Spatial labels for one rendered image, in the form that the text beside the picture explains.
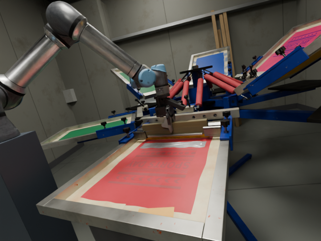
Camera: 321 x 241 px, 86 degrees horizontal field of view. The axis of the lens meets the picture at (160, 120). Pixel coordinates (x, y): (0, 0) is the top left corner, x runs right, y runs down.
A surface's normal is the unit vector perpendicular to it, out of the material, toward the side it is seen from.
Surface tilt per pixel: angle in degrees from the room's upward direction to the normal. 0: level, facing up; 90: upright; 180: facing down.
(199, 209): 0
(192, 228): 0
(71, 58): 90
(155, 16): 90
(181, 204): 0
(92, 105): 90
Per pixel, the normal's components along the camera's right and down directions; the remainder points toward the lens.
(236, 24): -0.14, 0.27
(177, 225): -0.19, -0.95
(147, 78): 0.26, 0.18
